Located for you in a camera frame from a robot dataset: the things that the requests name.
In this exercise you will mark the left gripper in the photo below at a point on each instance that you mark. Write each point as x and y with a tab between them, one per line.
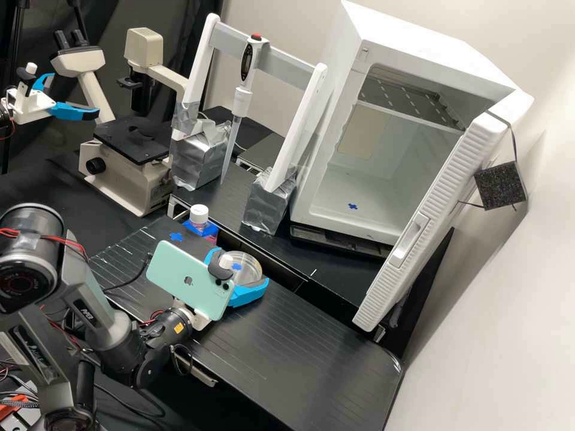
33	105

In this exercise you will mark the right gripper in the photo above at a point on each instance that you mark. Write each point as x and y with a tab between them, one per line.
198	318

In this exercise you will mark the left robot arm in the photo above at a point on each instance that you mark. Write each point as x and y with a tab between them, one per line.
4	117

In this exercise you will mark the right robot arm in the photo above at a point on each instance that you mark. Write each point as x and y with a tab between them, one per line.
31	251

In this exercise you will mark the petri dish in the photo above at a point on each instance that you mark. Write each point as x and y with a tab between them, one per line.
249	266

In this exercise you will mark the incubator door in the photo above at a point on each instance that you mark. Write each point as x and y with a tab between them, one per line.
431	224

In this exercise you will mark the white incubator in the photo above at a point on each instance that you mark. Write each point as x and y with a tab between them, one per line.
404	40

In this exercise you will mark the left phone holder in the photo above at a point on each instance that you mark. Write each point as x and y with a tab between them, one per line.
30	68

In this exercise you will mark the blue bottle holder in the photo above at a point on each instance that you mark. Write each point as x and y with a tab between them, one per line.
207	235

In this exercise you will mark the small bottle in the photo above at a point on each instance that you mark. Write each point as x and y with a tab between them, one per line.
199	215

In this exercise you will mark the cream microscope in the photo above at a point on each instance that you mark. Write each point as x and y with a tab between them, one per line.
130	179

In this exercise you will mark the white pipette stand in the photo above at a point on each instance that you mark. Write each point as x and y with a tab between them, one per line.
197	76

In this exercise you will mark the pipette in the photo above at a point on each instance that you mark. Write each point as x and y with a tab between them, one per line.
248	58

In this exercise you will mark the right wrist camera phone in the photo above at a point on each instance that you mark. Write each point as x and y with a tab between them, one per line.
188	278

